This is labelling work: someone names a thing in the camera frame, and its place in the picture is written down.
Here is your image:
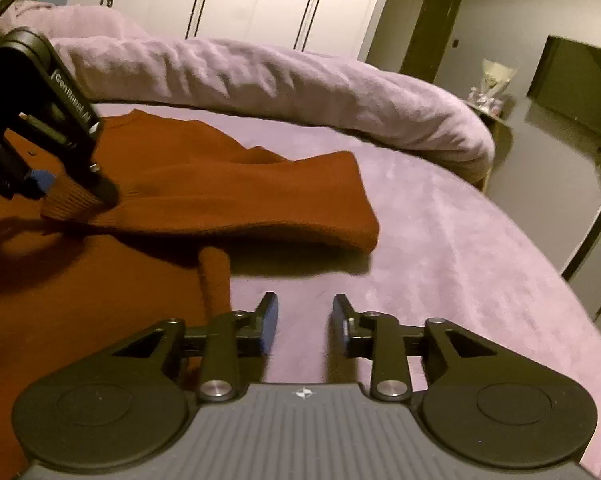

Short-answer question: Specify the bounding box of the brown knit cardigan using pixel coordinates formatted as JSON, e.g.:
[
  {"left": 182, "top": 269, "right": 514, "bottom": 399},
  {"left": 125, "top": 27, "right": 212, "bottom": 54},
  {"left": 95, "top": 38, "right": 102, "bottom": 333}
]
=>
[{"left": 0, "top": 110, "right": 379, "bottom": 479}]

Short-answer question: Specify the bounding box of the lilac rumpled duvet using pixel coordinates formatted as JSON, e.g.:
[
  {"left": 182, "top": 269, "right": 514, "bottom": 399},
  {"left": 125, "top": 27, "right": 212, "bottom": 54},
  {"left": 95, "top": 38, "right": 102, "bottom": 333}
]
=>
[{"left": 0, "top": 0, "right": 495, "bottom": 182}]

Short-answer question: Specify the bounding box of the lilac fleece bed sheet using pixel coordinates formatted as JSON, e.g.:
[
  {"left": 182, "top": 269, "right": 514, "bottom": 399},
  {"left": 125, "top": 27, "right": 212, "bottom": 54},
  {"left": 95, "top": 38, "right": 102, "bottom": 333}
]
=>
[{"left": 92, "top": 102, "right": 601, "bottom": 480}]

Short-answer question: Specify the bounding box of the bedside table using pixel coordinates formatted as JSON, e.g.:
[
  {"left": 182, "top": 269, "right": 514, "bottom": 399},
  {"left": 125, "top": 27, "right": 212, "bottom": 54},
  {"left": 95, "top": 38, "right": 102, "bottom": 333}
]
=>
[{"left": 465, "top": 101, "right": 513, "bottom": 195}]

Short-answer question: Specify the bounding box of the dark doorway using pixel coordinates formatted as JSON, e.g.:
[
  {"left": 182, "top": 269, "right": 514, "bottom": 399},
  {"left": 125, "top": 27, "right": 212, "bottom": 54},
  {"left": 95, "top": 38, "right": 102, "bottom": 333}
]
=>
[{"left": 400, "top": 0, "right": 462, "bottom": 84}]

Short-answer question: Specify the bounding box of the black wall television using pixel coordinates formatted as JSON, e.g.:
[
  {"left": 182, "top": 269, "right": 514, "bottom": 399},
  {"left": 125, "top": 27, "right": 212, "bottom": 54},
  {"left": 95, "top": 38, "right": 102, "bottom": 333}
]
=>
[{"left": 527, "top": 36, "right": 601, "bottom": 136}]

